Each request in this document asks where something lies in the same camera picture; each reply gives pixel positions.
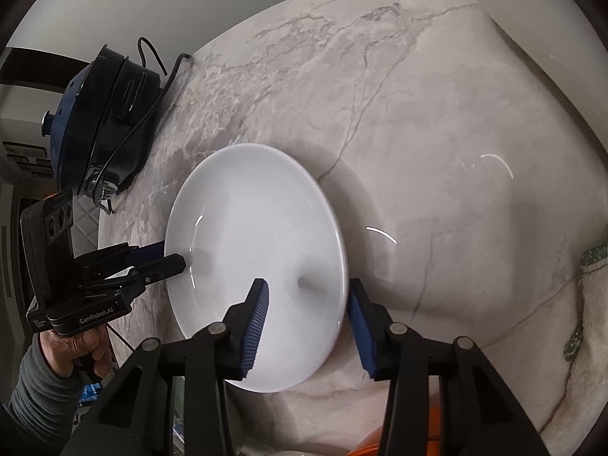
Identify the person's left forearm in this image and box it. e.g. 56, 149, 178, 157
0, 335, 85, 456

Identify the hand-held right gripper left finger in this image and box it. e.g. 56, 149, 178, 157
62, 278, 271, 456

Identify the white printed label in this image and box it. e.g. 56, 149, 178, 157
2, 141, 49, 172

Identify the cream towel with green print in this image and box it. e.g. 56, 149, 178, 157
562, 242, 608, 440

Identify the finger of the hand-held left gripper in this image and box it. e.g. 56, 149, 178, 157
97, 241, 167, 269
90, 253, 186, 295

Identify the black power cable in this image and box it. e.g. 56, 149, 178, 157
85, 36, 193, 214

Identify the blue packet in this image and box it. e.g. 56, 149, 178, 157
78, 382, 104, 407

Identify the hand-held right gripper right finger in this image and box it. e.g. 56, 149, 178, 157
347, 278, 548, 456

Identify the person's left hand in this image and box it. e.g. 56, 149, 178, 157
38, 327, 116, 382

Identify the grey quilted chair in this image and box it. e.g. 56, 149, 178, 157
71, 189, 101, 253

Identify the orange plastic object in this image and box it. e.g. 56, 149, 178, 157
348, 405, 445, 456

